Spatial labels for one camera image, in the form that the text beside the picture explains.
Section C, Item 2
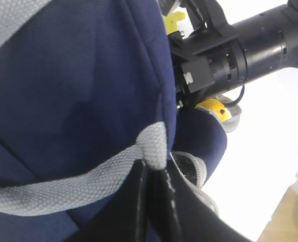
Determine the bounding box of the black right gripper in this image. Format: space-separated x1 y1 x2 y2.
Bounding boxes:
159 1 247 108

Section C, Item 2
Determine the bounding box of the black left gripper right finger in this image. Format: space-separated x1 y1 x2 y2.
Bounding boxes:
148 161 247 241

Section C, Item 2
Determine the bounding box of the black cable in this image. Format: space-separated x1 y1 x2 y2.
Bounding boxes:
224 84 246 105

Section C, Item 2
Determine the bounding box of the yellow banana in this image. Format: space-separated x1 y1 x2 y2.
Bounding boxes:
195 98 232 122

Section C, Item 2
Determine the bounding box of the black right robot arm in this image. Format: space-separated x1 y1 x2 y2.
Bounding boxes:
159 1 298 109

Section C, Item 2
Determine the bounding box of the navy blue lunch bag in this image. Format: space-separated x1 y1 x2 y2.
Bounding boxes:
0 1 227 241

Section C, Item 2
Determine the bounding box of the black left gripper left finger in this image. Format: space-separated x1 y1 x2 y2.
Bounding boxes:
77 160 147 241

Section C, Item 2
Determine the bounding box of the yellow pear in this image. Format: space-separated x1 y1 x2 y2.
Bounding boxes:
163 11 186 35

